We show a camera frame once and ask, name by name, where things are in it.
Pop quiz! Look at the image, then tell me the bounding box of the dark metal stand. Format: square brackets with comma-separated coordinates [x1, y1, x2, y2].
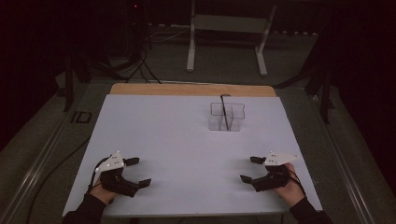
[63, 54, 92, 113]
[274, 66, 335, 125]

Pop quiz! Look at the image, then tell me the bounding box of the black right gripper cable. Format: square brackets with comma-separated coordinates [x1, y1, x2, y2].
[288, 169, 308, 198]

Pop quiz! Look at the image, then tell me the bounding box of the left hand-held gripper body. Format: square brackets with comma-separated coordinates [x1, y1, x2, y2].
[94, 150, 141, 198]

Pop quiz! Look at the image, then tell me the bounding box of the black makeup brush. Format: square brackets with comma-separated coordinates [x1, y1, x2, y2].
[219, 93, 232, 132]

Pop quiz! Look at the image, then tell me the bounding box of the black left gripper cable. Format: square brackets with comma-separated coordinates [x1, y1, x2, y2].
[88, 156, 110, 194]

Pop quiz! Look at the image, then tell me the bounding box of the white table sheet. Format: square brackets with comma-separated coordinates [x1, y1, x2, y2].
[62, 93, 323, 217]

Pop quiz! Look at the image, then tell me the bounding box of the black floor cable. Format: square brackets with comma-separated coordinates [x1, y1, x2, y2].
[25, 135, 92, 224]

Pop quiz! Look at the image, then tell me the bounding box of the bundle of black cables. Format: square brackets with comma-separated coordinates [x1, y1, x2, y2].
[89, 27, 163, 85]

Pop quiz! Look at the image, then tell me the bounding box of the person's left hand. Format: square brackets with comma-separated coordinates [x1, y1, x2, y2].
[88, 178, 118, 205]

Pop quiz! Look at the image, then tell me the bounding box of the person's right hand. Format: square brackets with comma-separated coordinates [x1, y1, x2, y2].
[273, 161, 306, 208]

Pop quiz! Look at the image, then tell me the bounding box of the clear acrylic organizer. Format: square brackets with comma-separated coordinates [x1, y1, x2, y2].
[207, 101, 247, 133]

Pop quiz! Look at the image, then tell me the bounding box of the wooden table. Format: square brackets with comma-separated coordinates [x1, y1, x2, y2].
[109, 82, 277, 98]

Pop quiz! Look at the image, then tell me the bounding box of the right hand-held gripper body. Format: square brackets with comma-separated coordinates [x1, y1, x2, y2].
[250, 151, 300, 193]

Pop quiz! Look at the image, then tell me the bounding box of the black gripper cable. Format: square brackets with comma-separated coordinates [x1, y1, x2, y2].
[88, 156, 110, 194]
[288, 169, 308, 198]

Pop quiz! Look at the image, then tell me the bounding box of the white metal stand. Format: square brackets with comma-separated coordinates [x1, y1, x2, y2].
[185, 0, 278, 77]

